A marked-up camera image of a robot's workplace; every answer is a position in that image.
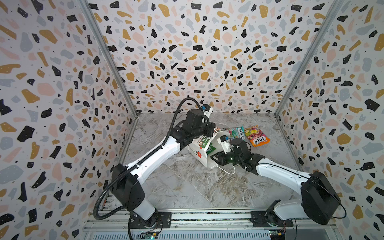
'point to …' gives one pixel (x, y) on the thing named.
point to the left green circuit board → (150, 235)
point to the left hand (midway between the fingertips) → (216, 122)
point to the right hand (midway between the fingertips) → (211, 154)
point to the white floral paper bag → (193, 146)
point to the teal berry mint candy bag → (237, 132)
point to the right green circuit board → (276, 235)
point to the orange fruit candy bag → (256, 136)
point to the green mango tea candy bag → (205, 143)
